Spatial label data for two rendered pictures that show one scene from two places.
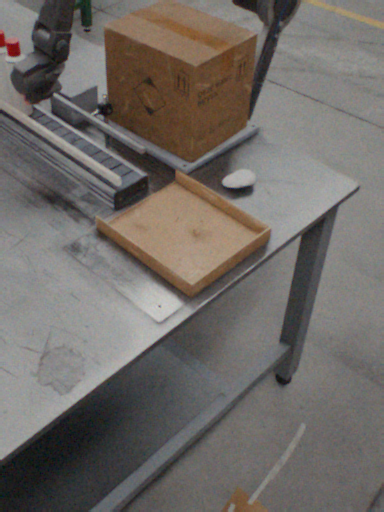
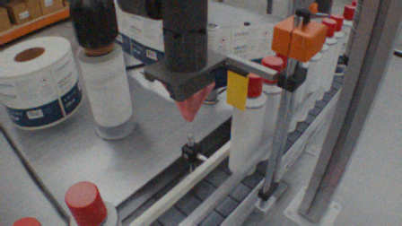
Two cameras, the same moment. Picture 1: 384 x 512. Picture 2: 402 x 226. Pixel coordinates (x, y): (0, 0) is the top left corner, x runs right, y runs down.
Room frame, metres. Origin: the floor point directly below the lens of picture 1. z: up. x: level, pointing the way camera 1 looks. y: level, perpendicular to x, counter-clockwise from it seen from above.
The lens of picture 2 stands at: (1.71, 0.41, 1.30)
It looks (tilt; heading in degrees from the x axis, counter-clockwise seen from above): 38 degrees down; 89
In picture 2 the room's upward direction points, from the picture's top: straight up
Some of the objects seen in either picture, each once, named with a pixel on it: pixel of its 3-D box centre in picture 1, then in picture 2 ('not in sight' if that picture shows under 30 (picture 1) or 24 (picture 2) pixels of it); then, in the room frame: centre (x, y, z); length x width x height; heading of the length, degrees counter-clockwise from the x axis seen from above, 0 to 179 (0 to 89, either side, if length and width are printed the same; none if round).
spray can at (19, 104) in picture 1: (17, 78); not in sight; (1.51, 0.47, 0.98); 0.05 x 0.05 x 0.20
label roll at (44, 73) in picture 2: not in sight; (38, 80); (1.30, 0.99, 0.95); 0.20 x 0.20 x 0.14
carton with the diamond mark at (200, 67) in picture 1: (179, 78); not in sight; (1.55, 0.06, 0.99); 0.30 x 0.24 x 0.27; 52
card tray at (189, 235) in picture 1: (183, 227); not in sight; (1.12, 0.02, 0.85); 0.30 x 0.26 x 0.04; 49
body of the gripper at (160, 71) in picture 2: not in sight; (186, 49); (1.69, 0.76, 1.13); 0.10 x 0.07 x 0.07; 49
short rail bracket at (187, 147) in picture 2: not in sight; (191, 157); (1.69, 0.80, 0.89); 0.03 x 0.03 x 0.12; 49
